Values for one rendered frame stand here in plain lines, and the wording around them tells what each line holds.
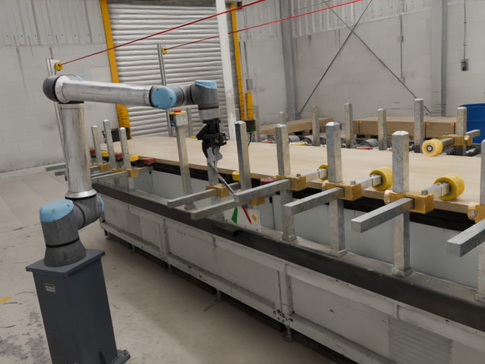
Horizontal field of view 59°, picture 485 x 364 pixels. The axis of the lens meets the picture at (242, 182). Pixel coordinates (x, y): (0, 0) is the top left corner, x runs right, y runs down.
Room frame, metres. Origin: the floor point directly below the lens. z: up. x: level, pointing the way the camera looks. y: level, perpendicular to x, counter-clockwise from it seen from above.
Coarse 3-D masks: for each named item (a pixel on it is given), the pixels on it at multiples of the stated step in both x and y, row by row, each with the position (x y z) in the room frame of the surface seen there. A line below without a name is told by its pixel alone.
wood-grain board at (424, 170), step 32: (160, 160) 2.83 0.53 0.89; (192, 160) 2.62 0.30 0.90; (224, 160) 2.51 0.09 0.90; (256, 160) 2.41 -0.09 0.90; (320, 160) 2.22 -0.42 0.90; (352, 160) 2.14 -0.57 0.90; (384, 160) 2.06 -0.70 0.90; (416, 160) 1.99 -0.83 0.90; (448, 160) 1.92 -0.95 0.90; (480, 160) 1.86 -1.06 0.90; (384, 192) 1.50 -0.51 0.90
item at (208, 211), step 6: (216, 204) 1.69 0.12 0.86; (222, 204) 1.69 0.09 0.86; (228, 204) 1.71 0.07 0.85; (234, 204) 1.73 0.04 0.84; (240, 204) 1.75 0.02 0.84; (198, 210) 1.63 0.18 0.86; (204, 210) 1.63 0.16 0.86; (210, 210) 1.65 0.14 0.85; (216, 210) 1.67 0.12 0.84; (222, 210) 1.69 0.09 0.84; (192, 216) 1.62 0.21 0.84; (198, 216) 1.62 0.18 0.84; (204, 216) 1.63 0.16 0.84
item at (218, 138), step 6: (210, 120) 1.84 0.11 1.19; (216, 120) 1.86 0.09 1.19; (210, 126) 1.86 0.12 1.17; (216, 126) 1.85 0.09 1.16; (210, 132) 1.86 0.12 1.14; (216, 132) 1.85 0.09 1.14; (204, 138) 1.87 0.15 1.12; (210, 138) 1.83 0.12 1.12; (216, 138) 1.84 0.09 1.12; (222, 138) 1.85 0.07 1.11; (210, 144) 1.83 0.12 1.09; (216, 144) 1.84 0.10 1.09; (222, 144) 1.85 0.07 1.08
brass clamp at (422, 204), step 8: (392, 192) 1.24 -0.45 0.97; (408, 192) 1.23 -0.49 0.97; (416, 192) 1.22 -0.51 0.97; (384, 200) 1.27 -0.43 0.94; (392, 200) 1.24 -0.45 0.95; (416, 200) 1.18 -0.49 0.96; (424, 200) 1.16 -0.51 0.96; (432, 200) 1.19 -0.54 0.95; (416, 208) 1.18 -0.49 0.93; (424, 208) 1.16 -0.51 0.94; (432, 208) 1.19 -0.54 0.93
